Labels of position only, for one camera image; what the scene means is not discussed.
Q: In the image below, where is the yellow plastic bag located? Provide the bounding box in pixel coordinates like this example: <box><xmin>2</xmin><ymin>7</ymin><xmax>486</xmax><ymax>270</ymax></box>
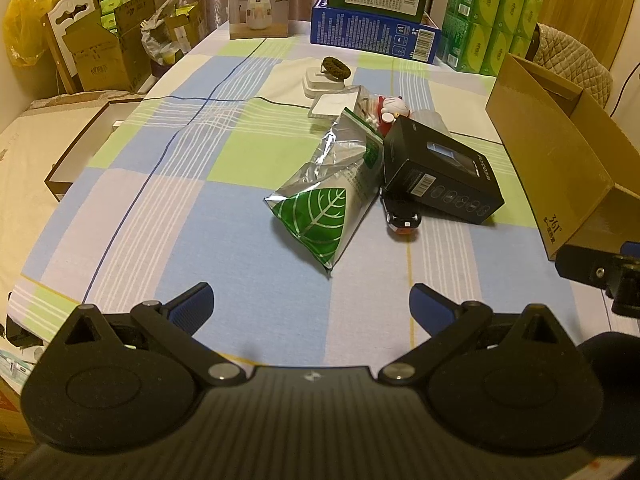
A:
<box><xmin>2</xmin><ymin>0</ymin><xmax>66</xmax><ymax>68</ymax></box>

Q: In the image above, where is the black product box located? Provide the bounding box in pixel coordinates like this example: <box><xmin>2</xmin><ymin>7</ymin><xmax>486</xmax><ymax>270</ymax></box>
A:
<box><xmin>381</xmin><ymin>116</ymin><xmax>506</xmax><ymax>226</ymax></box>

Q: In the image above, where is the stack of green tissue packets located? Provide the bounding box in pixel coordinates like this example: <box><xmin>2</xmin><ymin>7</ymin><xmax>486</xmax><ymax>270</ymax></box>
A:
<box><xmin>440</xmin><ymin>0</ymin><xmax>545</xmax><ymax>78</ymax></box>

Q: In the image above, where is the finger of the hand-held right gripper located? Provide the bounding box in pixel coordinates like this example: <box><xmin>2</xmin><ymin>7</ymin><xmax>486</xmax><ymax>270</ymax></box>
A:
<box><xmin>555</xmin><ymin>242</ymin><xmax>623</xmax><ymax>290</ymax></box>

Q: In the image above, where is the flat cardboard sheet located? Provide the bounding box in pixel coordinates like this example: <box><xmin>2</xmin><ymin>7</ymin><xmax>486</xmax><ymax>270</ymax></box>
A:
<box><xmin>25</xmin><ymin>92</ymin><xmax>146</xmax><ymax>111</ymax></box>

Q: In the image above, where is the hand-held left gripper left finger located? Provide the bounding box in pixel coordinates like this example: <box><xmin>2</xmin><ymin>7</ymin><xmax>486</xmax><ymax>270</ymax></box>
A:
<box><xmin>47</xmin><ymin>282</ymin><xmax>248</xmax><ymax>388</ymax></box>

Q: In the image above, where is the red white cat figurine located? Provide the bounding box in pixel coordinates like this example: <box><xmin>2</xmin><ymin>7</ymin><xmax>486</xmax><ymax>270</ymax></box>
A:
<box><xmin>375</xmin><ymin>95</ymin><xmax>412</xmax><ymax>136</ymax></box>

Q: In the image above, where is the checkered blue green tablecloth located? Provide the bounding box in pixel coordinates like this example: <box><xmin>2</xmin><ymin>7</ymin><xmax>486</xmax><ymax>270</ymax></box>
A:
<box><xmin>10</xmin><ymin>35</ymin><xmax>593</xmax><ymax>366</ymax></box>

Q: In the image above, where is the pile of light green packs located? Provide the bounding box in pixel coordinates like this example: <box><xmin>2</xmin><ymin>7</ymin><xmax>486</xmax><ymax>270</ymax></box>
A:
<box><xmin>97</xmin><ymin>0</ymin><xmax>131</xmax><ymax>36</ymax></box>

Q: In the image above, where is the white teal packet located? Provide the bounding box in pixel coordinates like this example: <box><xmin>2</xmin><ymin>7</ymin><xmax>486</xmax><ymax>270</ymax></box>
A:
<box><xmin>0</xmin><ymin>347</ymin><xmax>48</xmax><ymax>386</ymax></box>

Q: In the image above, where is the blue product box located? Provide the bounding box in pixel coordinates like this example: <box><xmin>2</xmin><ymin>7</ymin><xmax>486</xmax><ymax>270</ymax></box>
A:
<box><xmin>310</xmin><ymin>0</ymin><xmax>443</xmax><ymax>65</ymax></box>

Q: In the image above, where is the crumpled clear plastic bag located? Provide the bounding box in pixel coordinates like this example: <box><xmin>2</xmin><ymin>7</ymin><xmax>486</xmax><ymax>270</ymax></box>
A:
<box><xmin>140</xmin><ymin>10</ymin><xmax>183</xmax><ymax>63</ymax></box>

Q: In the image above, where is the black red toy car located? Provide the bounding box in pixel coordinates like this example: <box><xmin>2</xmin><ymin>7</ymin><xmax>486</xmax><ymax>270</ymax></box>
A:
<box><xmin>378</xmin><ymin>187</ymin><xmax>425</xmax><ymax>242</ymax></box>

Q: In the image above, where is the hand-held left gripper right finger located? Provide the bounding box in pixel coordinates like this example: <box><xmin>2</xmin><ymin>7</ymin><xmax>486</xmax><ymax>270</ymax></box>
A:
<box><xmin>376</xmin><ymin>283</ymin><xmax>583</xmax><ymax>388</ymax></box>

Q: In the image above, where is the small open cardboard box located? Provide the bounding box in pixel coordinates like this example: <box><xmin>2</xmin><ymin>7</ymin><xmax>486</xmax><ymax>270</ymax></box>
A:
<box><xmin>165</xmin><ymin>2</ymin><xmax>201</xmax><ymax>56</ymax></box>

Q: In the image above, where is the small white box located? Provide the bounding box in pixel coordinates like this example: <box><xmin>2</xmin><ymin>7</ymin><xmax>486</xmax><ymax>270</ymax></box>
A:
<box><xmin>301</xmin><ymin>66</ymin><xmax>362</xmax><ymax>100</ymax></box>

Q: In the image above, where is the white humidifier box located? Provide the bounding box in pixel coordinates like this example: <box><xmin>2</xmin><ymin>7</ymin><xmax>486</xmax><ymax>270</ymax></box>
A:
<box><xmin>227</xmin><ymin>0</ymin><xmax>293</xmax><ymax>41</ymax></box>

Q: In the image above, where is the open brown cardboard carton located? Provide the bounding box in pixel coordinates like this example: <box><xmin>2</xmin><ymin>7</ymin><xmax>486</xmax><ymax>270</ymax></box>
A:
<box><xmin>62</xmin><ymin>0</ymin><xmax>156</xmax><ymax>93</ymax></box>

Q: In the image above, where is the orange cardboard box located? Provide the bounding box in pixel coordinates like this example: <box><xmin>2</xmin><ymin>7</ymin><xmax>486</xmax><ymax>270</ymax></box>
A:
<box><xmin>0</xmin><ymin>377</ymin><xmax>33</xmax><ymax>443</ymax></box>

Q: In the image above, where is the beige quilted cushion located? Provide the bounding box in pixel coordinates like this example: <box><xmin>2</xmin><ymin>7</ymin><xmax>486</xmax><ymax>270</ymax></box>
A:
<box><xmin>527</xmin><ymin>22</ymin><xmax>615</xmax><ymax>111</ymax></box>

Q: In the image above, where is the wooden door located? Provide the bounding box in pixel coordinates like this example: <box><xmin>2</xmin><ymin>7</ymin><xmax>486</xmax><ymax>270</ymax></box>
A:
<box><xmin>512</xmin><ymin>0</ymin><xmax>638</xmax><ymax>71</ymax></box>

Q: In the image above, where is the large brown cardboard box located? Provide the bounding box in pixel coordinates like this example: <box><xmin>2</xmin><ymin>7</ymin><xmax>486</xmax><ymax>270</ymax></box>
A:
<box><xmin>485</xmin><ymin>52</ymin><xmax>640</xmax><ymax>261</ymax></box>

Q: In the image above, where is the shallow cardboard tray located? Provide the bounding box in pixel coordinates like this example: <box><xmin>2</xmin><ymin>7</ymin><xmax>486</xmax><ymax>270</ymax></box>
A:
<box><xmin>44</xmin><ymin>99</ymin><xmax>146</xmax><ymax>203</ymax></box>

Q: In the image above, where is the clear cotton swab bag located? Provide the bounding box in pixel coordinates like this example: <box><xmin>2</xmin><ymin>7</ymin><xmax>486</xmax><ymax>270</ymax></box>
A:
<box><xmin>350</xmin><ymin>85</ymin><xmax>388</xmax><ymax>133</ymax></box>

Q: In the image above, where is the silver green leaf bag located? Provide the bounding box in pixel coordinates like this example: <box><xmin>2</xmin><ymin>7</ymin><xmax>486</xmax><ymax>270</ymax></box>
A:
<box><xmin>263</xmin><ymin>107</ymin><xmax>385</xmax><ymax>278</ymax></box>

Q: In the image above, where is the brown hair scrunchie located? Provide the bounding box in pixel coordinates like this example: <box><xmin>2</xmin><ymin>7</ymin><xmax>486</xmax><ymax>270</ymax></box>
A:
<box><xmin>320</xmin><ymin>56</ymin><xmax>351</xmax><ymax>81</ymax></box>

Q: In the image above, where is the clear plastic case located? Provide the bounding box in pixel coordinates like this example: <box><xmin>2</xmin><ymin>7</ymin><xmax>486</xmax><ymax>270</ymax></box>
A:
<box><xmin>307</xmin><ymin>91</ymin><xmax>361</xmax><ymax>120</ymax></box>

